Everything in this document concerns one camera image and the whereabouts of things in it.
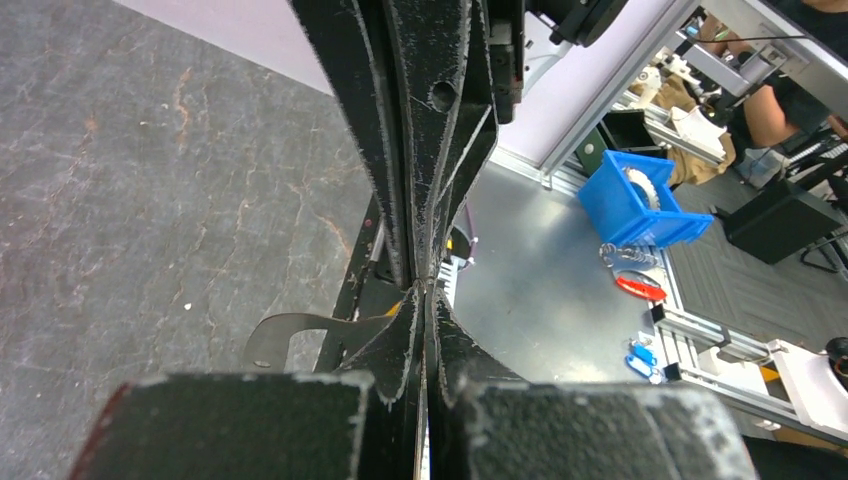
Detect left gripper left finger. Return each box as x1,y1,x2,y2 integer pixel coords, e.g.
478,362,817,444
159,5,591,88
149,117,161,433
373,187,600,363
70,288,423,479

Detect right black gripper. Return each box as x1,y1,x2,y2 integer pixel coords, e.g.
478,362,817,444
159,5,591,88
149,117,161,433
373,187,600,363
290,0,525,289

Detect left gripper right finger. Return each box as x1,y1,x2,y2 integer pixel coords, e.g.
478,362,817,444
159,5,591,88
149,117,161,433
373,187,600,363
427,291,757,479

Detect key with yellow tag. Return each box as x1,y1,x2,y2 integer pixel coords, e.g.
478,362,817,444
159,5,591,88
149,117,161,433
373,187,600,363
385,302,401,317

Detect blue key tags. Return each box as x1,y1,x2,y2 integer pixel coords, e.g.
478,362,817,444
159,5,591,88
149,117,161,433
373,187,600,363
624,342,663,385

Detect blue plastic bin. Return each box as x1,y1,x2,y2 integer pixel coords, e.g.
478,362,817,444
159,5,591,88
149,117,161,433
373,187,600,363
577,150,713,248

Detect seated person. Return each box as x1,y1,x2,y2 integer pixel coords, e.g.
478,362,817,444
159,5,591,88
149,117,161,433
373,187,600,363
698,1,847,165

